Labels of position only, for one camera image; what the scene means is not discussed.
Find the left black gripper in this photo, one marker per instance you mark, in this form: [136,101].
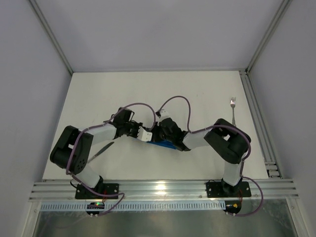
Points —
[135,129]

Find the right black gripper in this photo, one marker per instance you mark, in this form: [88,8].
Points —
[161,136]

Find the blue cloth napkin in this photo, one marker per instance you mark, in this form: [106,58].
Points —
[165,144]

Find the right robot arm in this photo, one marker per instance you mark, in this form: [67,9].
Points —
[228,141]

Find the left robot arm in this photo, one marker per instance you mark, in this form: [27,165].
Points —
[72,152]

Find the silver table knife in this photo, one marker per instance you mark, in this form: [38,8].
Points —
[100,152]

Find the silver fork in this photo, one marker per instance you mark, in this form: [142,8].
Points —
[233,105]

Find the left controller board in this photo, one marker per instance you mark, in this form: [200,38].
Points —
[95,208]

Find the controller board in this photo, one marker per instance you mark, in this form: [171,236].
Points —
[232,207]
[95,208]

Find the right controller board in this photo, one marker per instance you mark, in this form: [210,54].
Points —
[232,207]

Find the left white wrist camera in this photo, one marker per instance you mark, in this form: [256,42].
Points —
[144,135]

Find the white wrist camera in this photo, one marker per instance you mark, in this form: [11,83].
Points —
[144,135]
[162,115]

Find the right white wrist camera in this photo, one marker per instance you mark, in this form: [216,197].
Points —
[162,115]

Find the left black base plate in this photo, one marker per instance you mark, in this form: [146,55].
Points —
[111,191]

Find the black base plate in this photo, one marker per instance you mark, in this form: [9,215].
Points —
[111,191]
[221,189]

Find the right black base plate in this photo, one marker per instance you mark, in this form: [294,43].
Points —
[221,189]

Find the slotted grey cable duct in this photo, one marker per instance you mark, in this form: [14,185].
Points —
[138,205]

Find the right side aluminium rail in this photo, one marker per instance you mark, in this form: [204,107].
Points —
[268,152]

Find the aluminium rail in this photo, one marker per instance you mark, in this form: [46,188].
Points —
[61,190]
[268,152]

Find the aluminium front rail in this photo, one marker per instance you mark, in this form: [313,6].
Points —
[61,190]

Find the left aluminium frame post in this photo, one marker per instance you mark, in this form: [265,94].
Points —
[50,34]

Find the aluminium frame post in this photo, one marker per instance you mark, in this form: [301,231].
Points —
[278,16]
[50,34]

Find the right aluminium frame post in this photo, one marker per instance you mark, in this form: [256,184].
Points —
[278,16]

